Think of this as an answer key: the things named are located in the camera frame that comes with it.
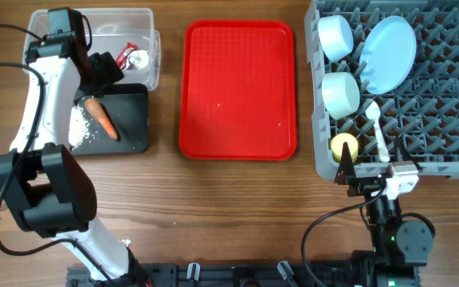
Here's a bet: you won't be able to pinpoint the yellow plastic cup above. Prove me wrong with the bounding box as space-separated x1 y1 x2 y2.
329 133 359 163

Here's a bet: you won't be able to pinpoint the white tissue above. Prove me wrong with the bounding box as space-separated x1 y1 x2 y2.
128 50 150 70

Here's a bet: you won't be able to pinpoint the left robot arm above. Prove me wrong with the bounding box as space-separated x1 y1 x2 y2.
0 7 147 286

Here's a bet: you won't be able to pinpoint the grey dishwasher rack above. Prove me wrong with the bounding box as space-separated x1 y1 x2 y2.
304 1 459 179

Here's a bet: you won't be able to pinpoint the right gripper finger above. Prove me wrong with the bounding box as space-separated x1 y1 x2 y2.
335 142 356 185
394 137 422 171

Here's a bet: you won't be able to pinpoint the light blue plate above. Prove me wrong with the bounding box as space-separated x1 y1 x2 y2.
359 16 417 95

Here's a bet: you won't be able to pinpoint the mint green bowl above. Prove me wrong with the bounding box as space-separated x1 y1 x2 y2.
321 72 360 120

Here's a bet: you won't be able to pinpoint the black cable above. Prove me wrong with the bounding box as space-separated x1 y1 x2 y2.
300 185 437 287
0 14 107 284

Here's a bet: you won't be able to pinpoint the left black cable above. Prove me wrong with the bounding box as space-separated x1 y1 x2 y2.
0 14 107 284

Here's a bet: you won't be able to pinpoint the cooked rice leftovers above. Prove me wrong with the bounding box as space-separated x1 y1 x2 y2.
69 105 89 150

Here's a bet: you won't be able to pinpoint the red serving tray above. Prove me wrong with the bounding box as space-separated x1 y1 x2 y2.
178 19 297 161

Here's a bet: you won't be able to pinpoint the light blue rice bowl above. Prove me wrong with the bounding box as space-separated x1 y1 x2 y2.
318 15 354 62

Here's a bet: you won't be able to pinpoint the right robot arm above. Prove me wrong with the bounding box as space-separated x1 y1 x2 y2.
335 140 436 286

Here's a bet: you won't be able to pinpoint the orange carrot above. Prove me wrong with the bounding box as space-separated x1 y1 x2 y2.
84 97 119 140

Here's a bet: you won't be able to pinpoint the white plastic spoon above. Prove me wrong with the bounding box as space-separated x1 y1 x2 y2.
365 101 390 163

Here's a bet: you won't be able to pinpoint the clear plastic storage bin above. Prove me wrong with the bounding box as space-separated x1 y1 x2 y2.
22 7 162 92

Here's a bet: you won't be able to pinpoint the red snack wrapper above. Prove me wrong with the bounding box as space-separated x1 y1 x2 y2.
116 42 138 70

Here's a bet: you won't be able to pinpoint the right black cable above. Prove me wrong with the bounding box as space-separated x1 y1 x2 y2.
300 185 437 287

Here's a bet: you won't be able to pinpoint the black rectangular tray bin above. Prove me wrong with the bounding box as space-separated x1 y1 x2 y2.
71 84 148 156

